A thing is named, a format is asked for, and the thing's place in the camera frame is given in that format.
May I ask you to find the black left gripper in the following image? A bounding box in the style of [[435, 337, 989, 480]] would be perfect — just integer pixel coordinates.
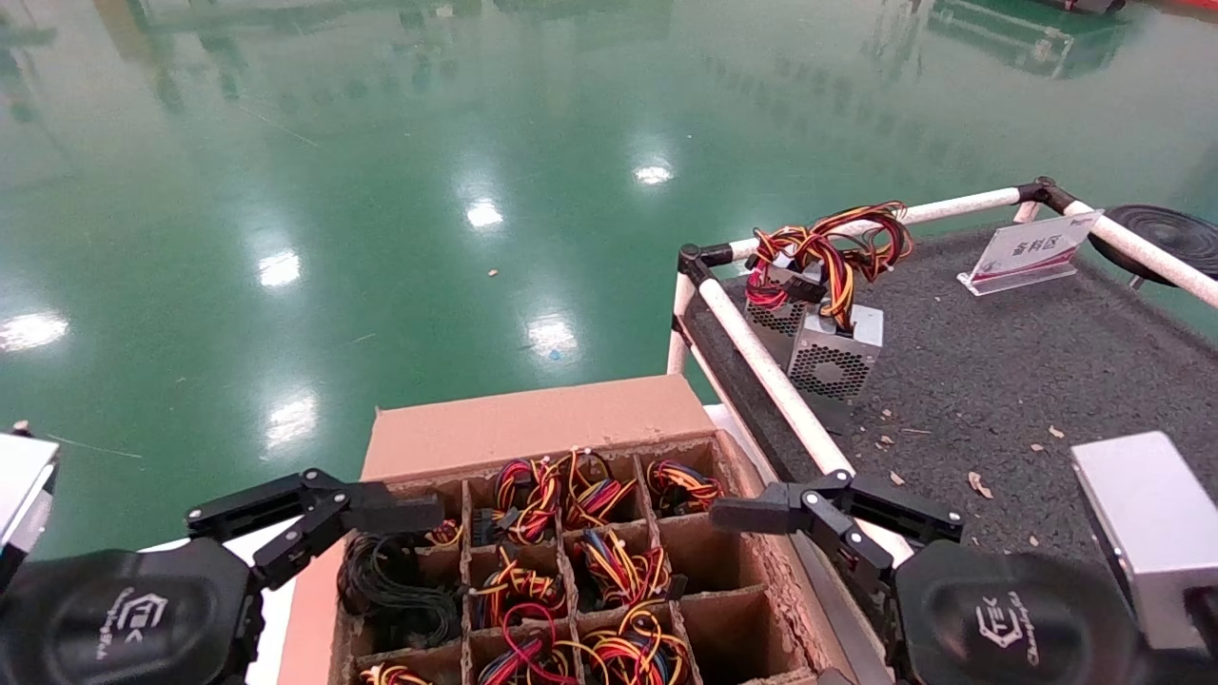
[[0, 469, 446, 685]]

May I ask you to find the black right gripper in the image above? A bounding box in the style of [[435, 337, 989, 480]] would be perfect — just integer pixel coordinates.
[[711, 469, 1145, 685]]

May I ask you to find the brown cardboard box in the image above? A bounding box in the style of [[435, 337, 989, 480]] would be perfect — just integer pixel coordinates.
[[278, 374, 862, 685]]

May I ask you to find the cardboard divider grid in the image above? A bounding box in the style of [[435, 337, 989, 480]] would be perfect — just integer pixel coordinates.
[[333, 442, 810, 685]]

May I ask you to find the clear acrylic sign stand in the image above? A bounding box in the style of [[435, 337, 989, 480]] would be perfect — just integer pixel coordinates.
[[956, 209, 1105, 297]]

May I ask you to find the black round ribbed disc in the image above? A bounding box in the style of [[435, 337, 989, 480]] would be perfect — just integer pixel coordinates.
[[1088, 205, 1218, 289]]

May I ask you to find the black cable bundle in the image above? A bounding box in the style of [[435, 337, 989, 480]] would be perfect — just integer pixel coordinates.
[[336, 531, 465, 651]]

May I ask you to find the white pipe table frame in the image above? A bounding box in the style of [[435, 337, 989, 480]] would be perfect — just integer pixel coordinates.
[[666, 176, 1218, 562]]

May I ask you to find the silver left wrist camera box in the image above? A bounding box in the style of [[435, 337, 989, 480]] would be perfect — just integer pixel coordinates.
[[0, 433, 61, 583]]

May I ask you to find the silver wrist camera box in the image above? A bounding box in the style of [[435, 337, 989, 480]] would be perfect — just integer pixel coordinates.
[[1071, 430, 1218, 659], [0, 433, 61, 583]]

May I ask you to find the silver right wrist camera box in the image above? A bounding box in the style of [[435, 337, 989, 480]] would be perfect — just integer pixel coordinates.
[[1071, 430, 1218, 659]]

